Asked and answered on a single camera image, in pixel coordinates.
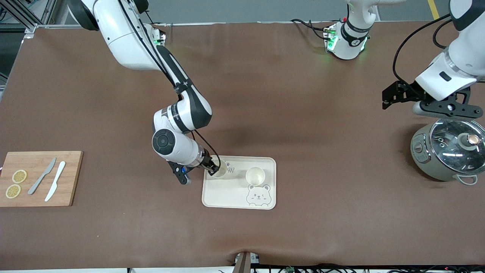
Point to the white plastic knife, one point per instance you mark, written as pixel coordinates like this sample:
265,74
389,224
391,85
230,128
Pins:
56,181

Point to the aluminium frame profile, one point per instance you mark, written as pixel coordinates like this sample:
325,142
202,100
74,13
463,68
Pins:
26,15

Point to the grey table edge mount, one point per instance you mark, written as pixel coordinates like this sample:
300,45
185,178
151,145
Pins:
244,263

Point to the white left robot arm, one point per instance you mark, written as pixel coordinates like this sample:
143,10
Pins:
468,41

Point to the grey plastic knife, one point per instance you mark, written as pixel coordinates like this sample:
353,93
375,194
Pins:
41,176

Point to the white plastic cup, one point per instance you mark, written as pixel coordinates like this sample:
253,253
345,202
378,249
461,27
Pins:
221,170
255,176

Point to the yellow lemon slice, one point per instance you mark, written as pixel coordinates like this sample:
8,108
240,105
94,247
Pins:
13,191
19,176

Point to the grey pot with glass lid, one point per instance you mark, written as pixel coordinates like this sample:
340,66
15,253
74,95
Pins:
424,159

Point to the glass pot lid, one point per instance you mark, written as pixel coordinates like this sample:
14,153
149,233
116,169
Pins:
454,151

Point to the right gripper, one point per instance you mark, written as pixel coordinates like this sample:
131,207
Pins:
206,159

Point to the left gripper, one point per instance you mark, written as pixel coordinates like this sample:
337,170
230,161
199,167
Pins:
405,92

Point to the wooden cutting board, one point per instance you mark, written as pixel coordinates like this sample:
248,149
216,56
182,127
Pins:
72,178

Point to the white bear print tray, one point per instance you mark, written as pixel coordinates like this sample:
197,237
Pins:
235,195

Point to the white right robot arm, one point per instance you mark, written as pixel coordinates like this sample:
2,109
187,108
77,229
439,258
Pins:
125,41

